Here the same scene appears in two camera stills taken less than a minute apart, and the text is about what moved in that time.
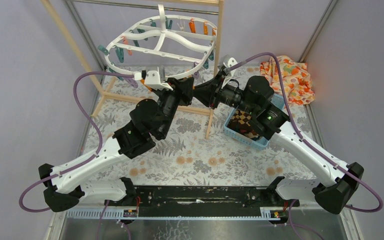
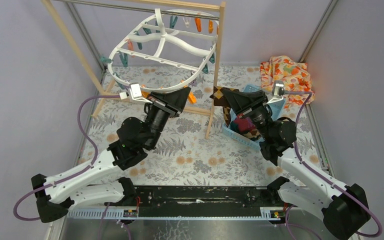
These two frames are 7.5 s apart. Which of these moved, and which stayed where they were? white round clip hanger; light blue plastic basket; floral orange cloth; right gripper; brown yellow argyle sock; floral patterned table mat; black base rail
Moved: right gripper; brown yellow argyle sock; white round clip hanger
Stayed: floral patterned table mat; light blue plastic basket; floral orange cloth; black base rail
